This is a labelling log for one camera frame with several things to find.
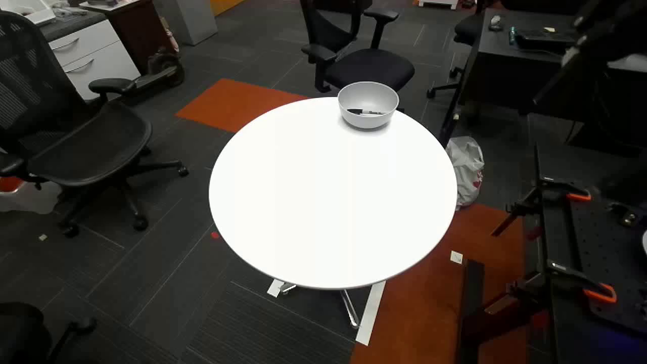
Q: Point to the white marker with black cap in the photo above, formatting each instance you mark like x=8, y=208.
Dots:
x=361, y=111

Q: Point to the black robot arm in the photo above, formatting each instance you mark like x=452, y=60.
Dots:
x=608, y=30

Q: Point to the white round bowl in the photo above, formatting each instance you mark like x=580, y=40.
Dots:
x=368, y=96

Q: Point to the white round table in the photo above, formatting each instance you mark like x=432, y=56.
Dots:
x=310, y=201

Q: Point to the white plastic bag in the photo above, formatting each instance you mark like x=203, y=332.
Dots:
x=468, y=161

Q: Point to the black padded office chair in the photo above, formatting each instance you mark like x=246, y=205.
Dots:
x=327, y=46

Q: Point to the black side desk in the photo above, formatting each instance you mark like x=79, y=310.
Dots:
x=514, y=53

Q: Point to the white drawer cabinet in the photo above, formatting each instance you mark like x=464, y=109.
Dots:
x=88, y=49

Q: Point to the black mesh office chair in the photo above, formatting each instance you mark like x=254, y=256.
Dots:
x=50, y=134

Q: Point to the black chair bottom left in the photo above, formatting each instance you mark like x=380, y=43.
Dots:
x=26, y=336

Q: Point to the orange handled clamp lower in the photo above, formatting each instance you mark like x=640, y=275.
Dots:
x=534, y=288

